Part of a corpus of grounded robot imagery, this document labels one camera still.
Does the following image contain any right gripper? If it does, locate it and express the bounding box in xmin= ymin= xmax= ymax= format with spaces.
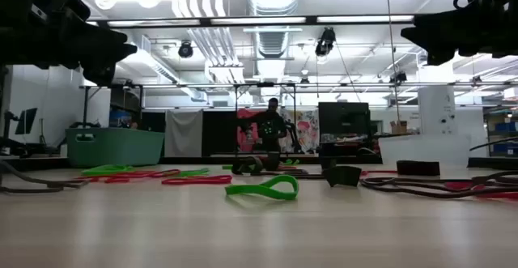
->
xmin=400 ymin=7 xmax=507 ymax=66

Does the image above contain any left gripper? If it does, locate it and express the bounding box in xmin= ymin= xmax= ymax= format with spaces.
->
xmin=50 ymin=15 xmax=138 ymax=87

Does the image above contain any black wide rubber band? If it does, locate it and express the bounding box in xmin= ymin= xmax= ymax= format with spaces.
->
xmin=321 ymin=164 xmax=363 ymax=188
xmin=265 ymin=151 xmax=282 ymax=172
xmin=231 ymin=155 xmax=265 ymax=177
xmin=396 ymin=160 xmax=441 ymax=177

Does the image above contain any thin vertical pole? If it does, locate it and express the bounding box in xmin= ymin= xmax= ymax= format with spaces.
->
xmin=384 ymin=0 xmax=401 ymax=123

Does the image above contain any white LED light strip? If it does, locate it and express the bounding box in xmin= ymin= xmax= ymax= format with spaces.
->
xmin=316 ymin=15 xmax=415 ymax=23
xmin=107 ymin=19 xmax=202 ymax=28
xmin=210 ymin=16 xmax=308 ymax=26

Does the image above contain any blue container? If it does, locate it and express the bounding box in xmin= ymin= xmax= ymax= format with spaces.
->
xmin=108 ymin=109 xmax=133 ymax=130

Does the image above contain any white round column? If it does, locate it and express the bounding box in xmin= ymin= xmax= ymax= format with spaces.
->
xmin=417 ymin=85 xmax=457 ymax=135

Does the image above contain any cardboard box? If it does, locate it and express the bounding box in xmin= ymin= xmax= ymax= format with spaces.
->
xmin=390 ymin=120 xmax=410 ymax=135

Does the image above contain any teal plastic basket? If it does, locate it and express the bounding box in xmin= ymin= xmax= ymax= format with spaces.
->
xmin=65 ymin=127 xmax=166 ymax=168

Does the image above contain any grey hanging cloth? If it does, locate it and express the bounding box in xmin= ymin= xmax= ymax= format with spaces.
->
xmin=164 ymin=109 xmax=203 ymax=158

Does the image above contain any small black monitor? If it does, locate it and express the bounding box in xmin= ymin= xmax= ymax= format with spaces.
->
xmin=15 ymin=107 xmax=38 ymax=135

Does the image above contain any clear plastic bin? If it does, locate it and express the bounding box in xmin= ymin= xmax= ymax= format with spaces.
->
xmin=378 ymin=133 xmax=473 ymax=166

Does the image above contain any black monitor panel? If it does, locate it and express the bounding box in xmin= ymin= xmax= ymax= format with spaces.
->
xmin=318 ymin=101 xmax=372 ymax=137

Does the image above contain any storage shelf with bins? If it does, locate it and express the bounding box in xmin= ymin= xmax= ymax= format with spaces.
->
xmin=485 ymin=108 xmax=518 ymax=158

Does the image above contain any pink hanging cloth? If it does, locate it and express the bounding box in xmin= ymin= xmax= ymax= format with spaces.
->
xmin=236 ymin=108 xmax=262 ymax=154

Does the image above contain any floral hanging cloth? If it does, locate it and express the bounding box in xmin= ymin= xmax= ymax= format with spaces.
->
xmin=278 ymin=108 xmax=321 ymax=154

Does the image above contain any person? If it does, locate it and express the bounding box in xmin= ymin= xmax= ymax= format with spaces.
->
xmin=245 ymin=96 xmax=291 ymax=154

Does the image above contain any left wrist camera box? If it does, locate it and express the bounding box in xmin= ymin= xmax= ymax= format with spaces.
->
xmin=48 ymin=0 xmax=91 ymax=22

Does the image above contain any black ceiling camera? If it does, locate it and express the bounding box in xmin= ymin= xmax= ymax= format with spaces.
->
xmin=177 ymin=40 xmax=194 ymax=59
xmin=314 ymin=27 xmax=337 ymax=57

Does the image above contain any silver round air duct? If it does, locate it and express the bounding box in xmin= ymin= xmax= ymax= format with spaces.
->
xmin=244 ymin=0 xmax=303 ymax=58

